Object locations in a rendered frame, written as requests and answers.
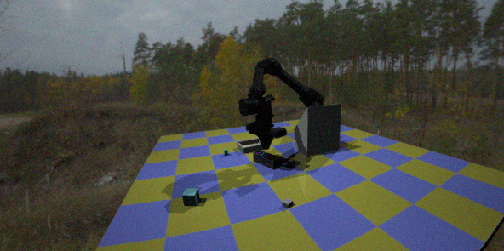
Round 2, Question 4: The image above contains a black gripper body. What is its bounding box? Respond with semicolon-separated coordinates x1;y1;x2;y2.
246;112;287;139

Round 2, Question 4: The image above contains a teal cube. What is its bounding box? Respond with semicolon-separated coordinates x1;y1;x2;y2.
182;188;200;207

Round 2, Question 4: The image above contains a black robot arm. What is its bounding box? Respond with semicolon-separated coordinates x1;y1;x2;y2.
238;57;325;135

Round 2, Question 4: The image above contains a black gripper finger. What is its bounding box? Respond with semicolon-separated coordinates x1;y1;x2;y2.
257;132;266;148
262;135;274;150

